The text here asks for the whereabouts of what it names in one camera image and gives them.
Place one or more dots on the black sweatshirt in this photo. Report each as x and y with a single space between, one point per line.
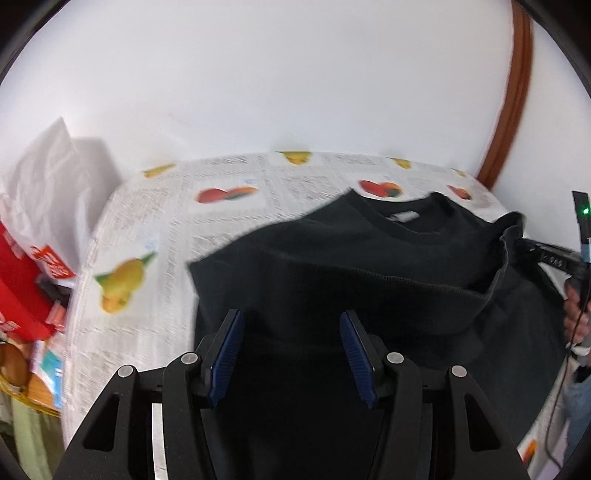
323 286

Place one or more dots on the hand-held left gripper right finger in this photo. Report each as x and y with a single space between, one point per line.
360 364

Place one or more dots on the brown round item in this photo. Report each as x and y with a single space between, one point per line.
11 364

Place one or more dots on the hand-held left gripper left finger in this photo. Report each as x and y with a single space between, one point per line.
226 360

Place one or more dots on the fruit print tablecloth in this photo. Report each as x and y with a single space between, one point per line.
184 221

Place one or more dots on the small red packet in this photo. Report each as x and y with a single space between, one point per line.
57 314

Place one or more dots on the white plastic bag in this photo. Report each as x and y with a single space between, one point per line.
46 184

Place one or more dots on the pale green cloth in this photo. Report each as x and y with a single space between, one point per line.
32 438

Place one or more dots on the blue white packet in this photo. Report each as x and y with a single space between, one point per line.
51 369

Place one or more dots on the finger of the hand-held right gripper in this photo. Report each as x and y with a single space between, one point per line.
549 265

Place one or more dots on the person's blue jeans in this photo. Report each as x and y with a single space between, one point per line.
579 406

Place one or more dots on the person's right hand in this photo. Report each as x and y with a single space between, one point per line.
573 318

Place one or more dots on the red paper bag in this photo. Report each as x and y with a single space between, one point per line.
18 295

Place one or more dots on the wooden door frame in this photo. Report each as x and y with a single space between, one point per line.
519 69

